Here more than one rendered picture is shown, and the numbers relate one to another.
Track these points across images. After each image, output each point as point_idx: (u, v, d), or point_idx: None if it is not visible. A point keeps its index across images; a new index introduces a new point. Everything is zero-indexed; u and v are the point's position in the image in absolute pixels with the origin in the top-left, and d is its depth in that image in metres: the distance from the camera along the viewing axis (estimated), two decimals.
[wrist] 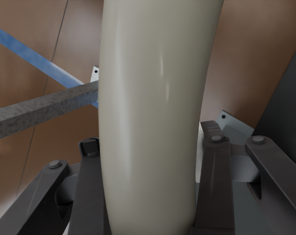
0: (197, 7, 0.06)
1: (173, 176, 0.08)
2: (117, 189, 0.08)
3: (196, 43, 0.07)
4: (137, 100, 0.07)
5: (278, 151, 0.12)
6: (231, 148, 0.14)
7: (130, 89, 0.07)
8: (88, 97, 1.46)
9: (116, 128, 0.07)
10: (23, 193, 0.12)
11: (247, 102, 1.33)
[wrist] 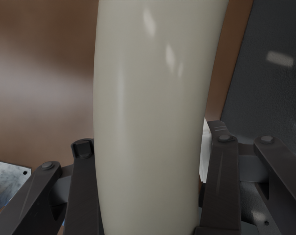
0: (202, 3, 0.06)
1: (176, 189, 0.07)
2: (115, 203, 0.07)
3: (201, 43, 0.06)
4: (136, 105, 0.06)
5: (286, 151, 0.12)
6: (239, 148, 0.14)
7: (129, 94, 0.06)
8: None
9: (112, 137, 0.07)
10: (15, 195, 0.12)
11: None
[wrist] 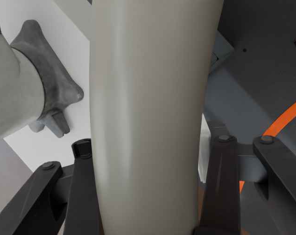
0: None
1: (174, 177, 0.07)
2: (111, 192, 0.07)
3: (199, 25, 0.06)
4: (132, 91, 0.06)
5: (286, 151, 0.12)
6: (238, 148, 0.14)
7: (124, 79, 0.06)
8: None
9: (109, 124, 0.06)
10: (16, 195, 0.12)
11: None
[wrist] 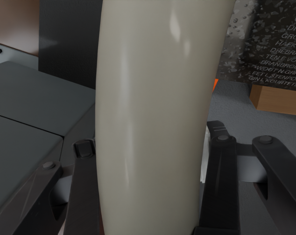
0: None
1: None
2: None
3: None
4: None
5: (285, 151, 0.12)
6: (237, 148, 0.14)
7: None
8: None
9: None
10: (17, 195, 0.12)
11: (19, 25, 1.05)
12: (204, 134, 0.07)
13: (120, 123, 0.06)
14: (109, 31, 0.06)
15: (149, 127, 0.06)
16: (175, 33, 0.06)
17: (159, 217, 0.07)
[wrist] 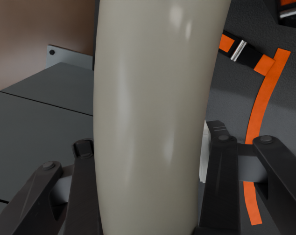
0: None
1: None
2: None
3: None
4: None
5: (285, 151, 0.12)
6: (238, 148, 0.14)
7: None
8: None
9: None
10: (16, 195, 0.12)
11: (72, 24, 1.02)
12: (203, 124, 0.07)
13: (119, 112, 0.06)
14: (109, 18, 0.06)
15: (148, 115, 0.06)
16: (175, 18, 0.05)
17: (158, 209, 0.07)
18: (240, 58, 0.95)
